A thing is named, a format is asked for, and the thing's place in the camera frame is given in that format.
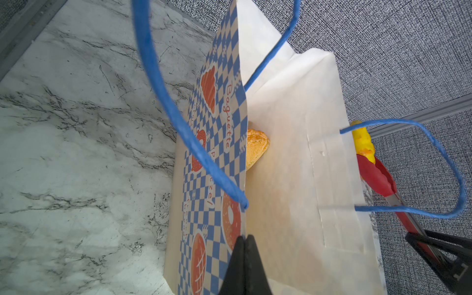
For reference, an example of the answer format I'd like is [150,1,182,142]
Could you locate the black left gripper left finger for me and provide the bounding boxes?
[219,236,245,295]

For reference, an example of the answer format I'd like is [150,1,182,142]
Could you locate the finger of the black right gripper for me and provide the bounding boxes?
[405,231,472,271]

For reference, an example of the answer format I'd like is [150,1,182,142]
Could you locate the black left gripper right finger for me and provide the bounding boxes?
[245,235,272,295]

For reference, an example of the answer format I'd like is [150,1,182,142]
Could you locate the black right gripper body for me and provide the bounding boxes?
[443,258,472,293]

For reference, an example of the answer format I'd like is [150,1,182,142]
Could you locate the red kitchen tongs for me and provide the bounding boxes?
[356,154,449,266]

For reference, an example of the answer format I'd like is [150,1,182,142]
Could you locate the checkered paper bag blue handles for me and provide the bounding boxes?
[132,0,468,295]

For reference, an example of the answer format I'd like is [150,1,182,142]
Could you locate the triangular tan bread slice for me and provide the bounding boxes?
[246,129,270,170]

